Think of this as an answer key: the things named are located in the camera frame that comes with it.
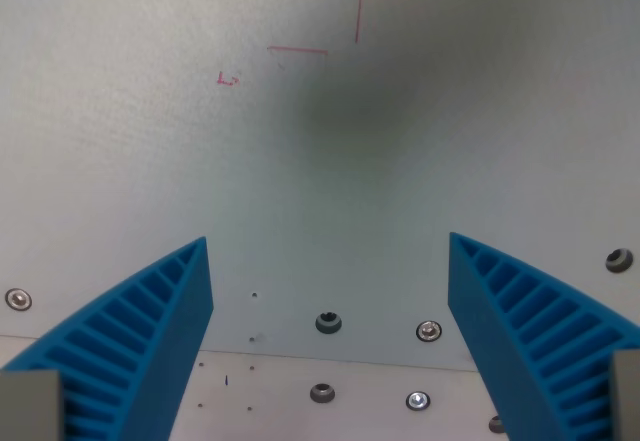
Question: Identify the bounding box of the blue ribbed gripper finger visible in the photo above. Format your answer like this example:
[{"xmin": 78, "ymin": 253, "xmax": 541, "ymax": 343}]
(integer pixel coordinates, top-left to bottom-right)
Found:
[
  {"xmin": 0, "ymin": 236, "xmax": 215, "ymax": 441},
  {"xmin": 447, "ymin": 232, "xmax": 640, "ymax": 441}
]

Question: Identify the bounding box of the silver screw with washer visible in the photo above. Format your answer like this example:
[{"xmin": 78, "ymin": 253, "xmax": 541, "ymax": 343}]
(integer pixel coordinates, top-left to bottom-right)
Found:
[
  {"xmin": 4, "ymin": 288, "xmax": 34, "ymax": 312},
  {"xmin": 405, "ymin": 390, "xmax": 432, "ymax": 411},
  {"xmin": 415, "ymin": 319, "xmax": 443, "ymax": 344}
]

